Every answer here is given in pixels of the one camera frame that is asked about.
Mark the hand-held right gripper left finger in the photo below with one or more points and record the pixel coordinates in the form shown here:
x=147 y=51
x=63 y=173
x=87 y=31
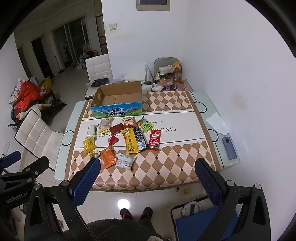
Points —
x=86 y=178

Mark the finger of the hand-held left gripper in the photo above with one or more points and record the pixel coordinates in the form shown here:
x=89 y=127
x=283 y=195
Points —
x=10 y=158
x=37 y=166

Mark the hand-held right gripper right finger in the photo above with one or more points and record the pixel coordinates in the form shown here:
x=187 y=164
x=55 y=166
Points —
x=208 y=183

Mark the braised egg packet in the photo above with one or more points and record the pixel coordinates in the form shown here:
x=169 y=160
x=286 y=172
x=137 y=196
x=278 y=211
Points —
x=94 y=154

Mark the orange snack packet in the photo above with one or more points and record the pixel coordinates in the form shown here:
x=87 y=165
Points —
x=108 y=158

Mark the yellow chip packet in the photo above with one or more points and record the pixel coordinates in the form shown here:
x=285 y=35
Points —
x=89 y=144

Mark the silver white snack packet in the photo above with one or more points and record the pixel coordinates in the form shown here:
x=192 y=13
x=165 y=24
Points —
x=124 y=161

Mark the clear yellow-edged snack packet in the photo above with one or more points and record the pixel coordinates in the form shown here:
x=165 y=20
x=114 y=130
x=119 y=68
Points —
x=105 y=126

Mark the yellow black snack packet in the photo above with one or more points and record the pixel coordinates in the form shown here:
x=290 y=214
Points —
x=131 y=141

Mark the cardboard box with blue print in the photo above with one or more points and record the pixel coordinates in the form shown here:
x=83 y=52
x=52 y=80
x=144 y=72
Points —
x=115 y=99

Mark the white round device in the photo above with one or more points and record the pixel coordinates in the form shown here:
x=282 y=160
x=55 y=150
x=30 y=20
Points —
x=192 y=207

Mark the white quilted chair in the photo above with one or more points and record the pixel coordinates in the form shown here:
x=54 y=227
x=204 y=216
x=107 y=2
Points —
x=98 y=66
x=37 y=136

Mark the grey-blue smartphone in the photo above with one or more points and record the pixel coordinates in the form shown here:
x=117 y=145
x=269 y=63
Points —
x=229 y=148

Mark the small red snack packet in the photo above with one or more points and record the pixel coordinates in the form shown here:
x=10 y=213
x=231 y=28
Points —
x=113 y=140

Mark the blue seat stool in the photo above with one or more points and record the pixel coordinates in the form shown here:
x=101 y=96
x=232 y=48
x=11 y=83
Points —
x=192 y=228

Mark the black red slipper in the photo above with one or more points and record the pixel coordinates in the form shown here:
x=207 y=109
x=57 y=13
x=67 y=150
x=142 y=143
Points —
x=126 y=213
x=146 y=212

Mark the dark red snack packet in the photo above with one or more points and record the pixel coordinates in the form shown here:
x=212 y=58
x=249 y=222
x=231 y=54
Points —
x=116 y=128

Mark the white paper tissue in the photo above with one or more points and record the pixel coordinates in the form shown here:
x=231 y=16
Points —
x=217 y=124

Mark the person's grey fleece trousers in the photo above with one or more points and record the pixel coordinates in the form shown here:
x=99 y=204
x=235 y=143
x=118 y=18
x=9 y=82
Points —
x=120 y=230

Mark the red plastic bag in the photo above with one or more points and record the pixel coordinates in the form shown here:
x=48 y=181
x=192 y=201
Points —
x=26 y=92

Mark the long red sachet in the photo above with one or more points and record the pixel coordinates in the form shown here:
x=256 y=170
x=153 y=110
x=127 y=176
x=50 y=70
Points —
x=154 y=140

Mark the red white cartoon snack packet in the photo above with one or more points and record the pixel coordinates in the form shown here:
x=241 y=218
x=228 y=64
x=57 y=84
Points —
x=128 y=121

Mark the green candy packet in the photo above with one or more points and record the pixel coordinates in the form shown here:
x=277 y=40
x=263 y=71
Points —
x=144 y=124

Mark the yellow bag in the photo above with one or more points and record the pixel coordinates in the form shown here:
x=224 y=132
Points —
x=47 y=83

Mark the black bag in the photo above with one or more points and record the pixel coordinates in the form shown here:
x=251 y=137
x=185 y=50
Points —
x=100 y=82

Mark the white cloth bag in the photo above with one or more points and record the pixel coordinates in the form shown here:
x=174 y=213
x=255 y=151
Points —
x=146 y=87

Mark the pile of snack packets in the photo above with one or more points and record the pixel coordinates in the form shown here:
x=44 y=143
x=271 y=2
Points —
x=171 y=78

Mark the grey chair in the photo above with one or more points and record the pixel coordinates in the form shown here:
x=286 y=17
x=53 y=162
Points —
x=164 y=62

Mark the sliding glass door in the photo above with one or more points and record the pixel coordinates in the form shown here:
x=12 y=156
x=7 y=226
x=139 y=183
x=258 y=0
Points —
x=69 y=39

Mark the wall light switch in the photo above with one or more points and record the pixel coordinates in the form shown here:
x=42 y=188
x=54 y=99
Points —
x=113 y=26

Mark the wall panel box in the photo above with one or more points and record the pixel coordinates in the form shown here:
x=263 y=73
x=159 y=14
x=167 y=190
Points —
x=152 y=5

